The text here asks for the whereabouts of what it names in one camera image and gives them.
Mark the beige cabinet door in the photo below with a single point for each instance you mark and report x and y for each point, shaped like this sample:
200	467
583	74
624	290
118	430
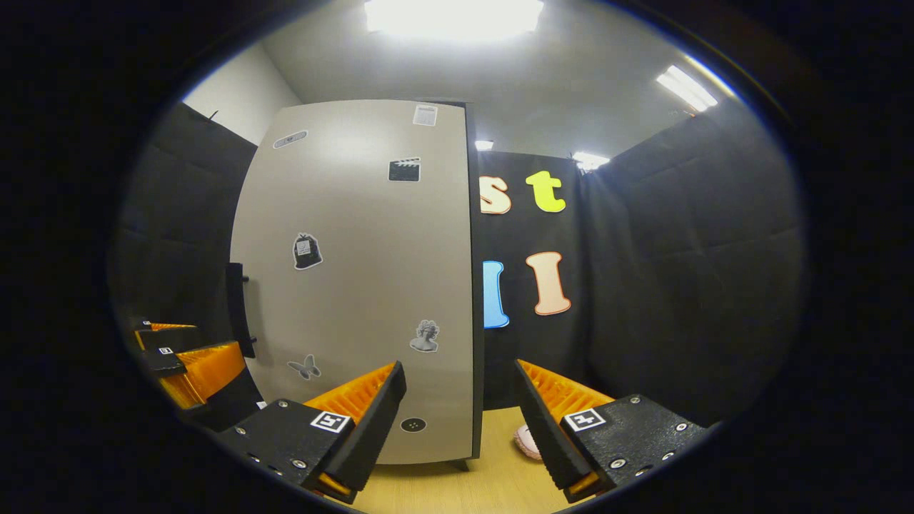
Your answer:
371	285

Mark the black backdrop cloth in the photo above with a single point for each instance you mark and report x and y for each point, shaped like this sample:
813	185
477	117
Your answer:
700	285
521	243
186	235

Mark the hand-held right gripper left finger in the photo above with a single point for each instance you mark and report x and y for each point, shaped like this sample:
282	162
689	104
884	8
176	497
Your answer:
375	421

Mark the large ceiling light panel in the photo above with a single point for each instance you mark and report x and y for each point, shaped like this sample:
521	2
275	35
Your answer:
453	16

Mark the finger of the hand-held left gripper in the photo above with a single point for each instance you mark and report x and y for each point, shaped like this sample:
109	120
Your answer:
207	371
171	338

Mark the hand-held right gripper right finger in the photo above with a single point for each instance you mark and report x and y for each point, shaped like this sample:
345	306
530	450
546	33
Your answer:
539	421

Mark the long ceiling light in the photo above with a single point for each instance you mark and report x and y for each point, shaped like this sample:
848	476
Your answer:
687	88

